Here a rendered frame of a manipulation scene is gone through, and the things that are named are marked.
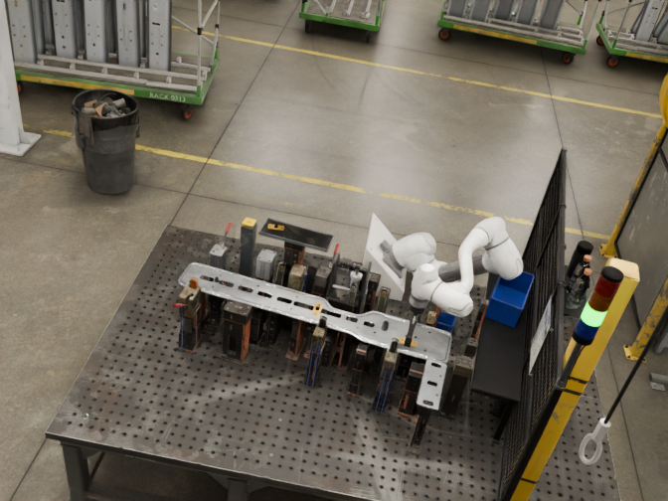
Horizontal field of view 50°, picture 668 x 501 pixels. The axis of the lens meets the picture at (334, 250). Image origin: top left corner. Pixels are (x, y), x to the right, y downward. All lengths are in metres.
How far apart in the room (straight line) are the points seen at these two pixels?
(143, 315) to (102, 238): 1.77
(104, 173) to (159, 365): 2.59
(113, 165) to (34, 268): 1.07
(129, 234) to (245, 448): 2.68
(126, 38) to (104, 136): 1.84
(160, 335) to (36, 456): 0.97
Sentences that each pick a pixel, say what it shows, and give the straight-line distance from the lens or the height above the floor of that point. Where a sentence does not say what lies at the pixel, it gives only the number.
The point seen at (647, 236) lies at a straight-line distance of 5.70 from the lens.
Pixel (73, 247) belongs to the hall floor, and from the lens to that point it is 5.54.
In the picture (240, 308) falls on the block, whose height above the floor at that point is 1.03.
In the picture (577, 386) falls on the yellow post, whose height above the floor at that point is 1.47.
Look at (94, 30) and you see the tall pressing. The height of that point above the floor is 0.61.
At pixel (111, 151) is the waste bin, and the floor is 0.42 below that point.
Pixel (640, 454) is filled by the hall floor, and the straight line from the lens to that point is 4.91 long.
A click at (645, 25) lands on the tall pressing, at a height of 0.52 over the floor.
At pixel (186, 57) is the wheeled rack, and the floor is 0.28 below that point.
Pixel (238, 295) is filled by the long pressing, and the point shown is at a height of 1.00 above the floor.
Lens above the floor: 3.38
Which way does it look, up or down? 37 degrees down
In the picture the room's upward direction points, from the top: 9 degrees clockwise
